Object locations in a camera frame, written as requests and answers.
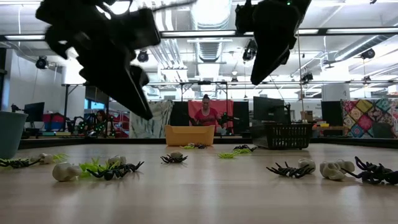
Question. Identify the teal plastic bin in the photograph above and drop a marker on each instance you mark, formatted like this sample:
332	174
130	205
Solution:
11	137

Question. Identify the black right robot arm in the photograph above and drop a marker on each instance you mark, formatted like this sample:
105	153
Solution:
244	18

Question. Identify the red cloth backdrop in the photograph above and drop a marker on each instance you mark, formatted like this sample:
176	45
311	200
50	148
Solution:
225	107

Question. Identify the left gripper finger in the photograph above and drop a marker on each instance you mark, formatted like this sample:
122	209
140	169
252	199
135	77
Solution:
109	81
140	93

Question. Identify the black background robot arm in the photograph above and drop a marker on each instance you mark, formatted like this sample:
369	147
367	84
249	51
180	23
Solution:
224	119

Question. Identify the black mesh basket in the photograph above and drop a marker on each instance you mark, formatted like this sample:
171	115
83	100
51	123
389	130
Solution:
289	137

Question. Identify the silver ventilation duct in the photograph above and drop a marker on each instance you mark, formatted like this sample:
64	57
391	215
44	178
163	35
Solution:
211	12

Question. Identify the white plastic skull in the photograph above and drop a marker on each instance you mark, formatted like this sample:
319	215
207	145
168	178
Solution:
332	170
176	154
347	165
46	158
64	172
307	164
116	160

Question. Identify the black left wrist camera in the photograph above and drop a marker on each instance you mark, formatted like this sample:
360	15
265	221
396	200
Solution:
143	28

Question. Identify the standing person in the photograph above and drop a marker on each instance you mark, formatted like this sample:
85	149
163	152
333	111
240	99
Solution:
206	116

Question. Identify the blue lit screen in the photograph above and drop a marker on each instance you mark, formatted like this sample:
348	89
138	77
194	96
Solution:
93	105

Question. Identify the black overhead light bar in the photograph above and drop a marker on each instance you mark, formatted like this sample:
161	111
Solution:
202	33

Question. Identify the black ceiling spotlight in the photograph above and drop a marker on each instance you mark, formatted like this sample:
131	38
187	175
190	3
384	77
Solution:
247	54
42	63
143	56
307	77
368	53

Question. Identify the black aluminium table frame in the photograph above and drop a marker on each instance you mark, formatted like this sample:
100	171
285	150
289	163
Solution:
140	141

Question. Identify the brown cardboard box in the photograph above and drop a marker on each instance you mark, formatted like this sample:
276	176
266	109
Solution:
308	116

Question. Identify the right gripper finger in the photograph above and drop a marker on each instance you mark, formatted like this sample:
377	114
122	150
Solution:
267	56
286	57

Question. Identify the seated person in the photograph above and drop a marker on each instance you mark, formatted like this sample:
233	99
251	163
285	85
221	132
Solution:
101	115

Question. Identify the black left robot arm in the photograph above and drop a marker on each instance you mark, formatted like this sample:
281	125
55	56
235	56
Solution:
62	12

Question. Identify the black upright panel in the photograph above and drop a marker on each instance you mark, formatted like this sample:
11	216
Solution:
241	109
178	113

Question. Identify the colourful patchwork quilt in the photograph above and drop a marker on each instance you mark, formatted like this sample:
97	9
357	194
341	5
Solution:
367	118

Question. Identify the leaf print cloth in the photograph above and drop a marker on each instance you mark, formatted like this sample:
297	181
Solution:
155	124

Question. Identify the yellow plastic bin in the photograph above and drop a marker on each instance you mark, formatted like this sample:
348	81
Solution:
189	137

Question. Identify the black metal frame rack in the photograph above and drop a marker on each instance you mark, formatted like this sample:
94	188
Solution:
66	105

